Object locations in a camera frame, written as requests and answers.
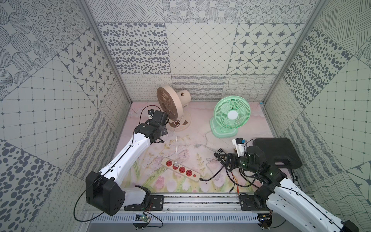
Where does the black plastic tool case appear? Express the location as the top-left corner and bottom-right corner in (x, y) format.
(253, 138), (302, 170)

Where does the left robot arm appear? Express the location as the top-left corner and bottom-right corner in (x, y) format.
(85, 110), (168, 216)

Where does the black multi-port adapter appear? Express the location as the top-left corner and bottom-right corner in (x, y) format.
(214, 148), (239, 172)

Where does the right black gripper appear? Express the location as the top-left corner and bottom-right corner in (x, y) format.
(217, 152), (259, 174)

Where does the white pink fan cable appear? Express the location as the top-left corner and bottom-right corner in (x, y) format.
(172, 127), (180, 169)

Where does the white green fan cable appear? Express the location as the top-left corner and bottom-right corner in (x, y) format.
(193, 130), (221, 153)

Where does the green desk fan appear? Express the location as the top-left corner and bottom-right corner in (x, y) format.
(210, 96), (251, 138)

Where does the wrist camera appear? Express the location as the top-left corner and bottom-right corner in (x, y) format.
(147, 109), (155, 119)
(232, 138), (246, 157)

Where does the aluminium mounting rail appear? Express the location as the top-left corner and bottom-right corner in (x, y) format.
(82, 192), (321, 214)

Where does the left controller board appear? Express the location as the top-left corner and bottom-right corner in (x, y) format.
(133, 214), (151, 229)

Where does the pink desk fan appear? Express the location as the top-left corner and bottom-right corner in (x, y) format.
(157, 86), (191, 131)

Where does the right controller board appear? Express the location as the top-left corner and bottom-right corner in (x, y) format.
(257, 214), (272, 229)

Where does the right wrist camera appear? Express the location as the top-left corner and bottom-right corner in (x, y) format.
(232, 138), (246, 157)

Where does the white red power strip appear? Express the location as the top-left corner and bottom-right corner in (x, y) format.
(161, 158), (201, 182)

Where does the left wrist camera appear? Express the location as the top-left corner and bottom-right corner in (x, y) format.
(147, 109), (155, 119)

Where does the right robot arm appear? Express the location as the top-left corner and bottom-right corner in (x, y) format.
(214, 144), (359, 232)

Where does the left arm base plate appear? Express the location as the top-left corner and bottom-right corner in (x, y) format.
(124, 195), (164, 211)

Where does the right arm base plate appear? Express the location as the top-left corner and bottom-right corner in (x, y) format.
(238, 193), (269, 211)

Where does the black power strip cable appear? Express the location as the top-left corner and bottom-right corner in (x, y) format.
(199, 164), (225, 183)

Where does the controller board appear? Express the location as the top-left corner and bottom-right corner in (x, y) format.
(133, 214), (151, 229)
(257, 214), (272, 229)

